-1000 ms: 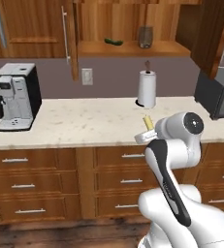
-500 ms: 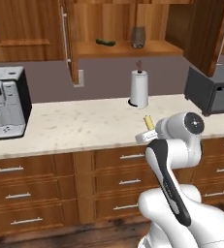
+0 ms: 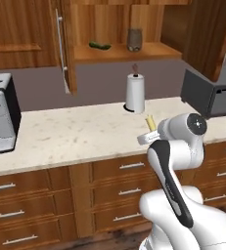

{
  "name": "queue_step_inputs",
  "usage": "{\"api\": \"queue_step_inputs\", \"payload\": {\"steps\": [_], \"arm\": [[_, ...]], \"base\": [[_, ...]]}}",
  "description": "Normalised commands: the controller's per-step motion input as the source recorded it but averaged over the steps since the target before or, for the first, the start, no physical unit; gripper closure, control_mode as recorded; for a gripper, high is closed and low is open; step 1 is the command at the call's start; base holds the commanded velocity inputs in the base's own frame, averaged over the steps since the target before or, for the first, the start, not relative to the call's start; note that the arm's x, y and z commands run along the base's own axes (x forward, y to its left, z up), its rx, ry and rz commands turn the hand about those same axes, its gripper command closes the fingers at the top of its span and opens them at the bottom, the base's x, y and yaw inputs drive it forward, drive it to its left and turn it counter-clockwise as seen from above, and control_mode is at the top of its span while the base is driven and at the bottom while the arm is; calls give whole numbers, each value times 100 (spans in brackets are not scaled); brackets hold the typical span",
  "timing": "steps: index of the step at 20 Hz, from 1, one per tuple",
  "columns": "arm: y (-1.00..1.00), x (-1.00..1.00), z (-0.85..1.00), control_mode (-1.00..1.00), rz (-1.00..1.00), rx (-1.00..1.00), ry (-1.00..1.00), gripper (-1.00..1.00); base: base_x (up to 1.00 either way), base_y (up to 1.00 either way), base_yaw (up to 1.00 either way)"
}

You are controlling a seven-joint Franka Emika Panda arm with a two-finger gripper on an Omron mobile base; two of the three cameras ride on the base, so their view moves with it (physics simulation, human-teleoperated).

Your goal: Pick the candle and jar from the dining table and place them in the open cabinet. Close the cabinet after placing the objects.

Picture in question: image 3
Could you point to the silver and black coffee machine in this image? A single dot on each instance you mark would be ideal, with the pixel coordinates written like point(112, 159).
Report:
point(0, 114)

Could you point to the wooden drawer front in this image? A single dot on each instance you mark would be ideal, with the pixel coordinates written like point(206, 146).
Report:
point(108, 193)
point(104, 219)
point(209, 174)
point(42, 232)
point(36, 208)
point(108, 169)
point(222, 190)
point(26, 182)
point(217, 151)

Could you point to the open wooden wall cabinet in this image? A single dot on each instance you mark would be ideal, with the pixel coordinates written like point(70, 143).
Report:
point(124, 29)

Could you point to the white paper towel roll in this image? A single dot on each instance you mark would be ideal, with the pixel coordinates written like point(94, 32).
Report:
point(135, 92)

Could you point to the grey jar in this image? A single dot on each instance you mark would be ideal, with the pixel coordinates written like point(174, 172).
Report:
point(134, 39)

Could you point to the wooden cabinet door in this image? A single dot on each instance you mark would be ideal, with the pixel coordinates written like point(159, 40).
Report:
point(68, 39)
point(20, 32)
point(209, 35)

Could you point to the yellow stick-shaped object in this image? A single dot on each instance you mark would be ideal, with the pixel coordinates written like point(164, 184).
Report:
point(150, 123)

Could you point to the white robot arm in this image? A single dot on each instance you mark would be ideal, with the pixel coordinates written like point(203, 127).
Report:
point(183, 208)

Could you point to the black toaster oven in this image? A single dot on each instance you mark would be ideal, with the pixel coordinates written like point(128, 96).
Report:
point(212, 94)

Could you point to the green cucumber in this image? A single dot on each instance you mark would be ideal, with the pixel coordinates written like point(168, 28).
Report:
point(99, 45)

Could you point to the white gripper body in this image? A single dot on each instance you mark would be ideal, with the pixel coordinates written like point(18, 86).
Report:
point(147, 138)

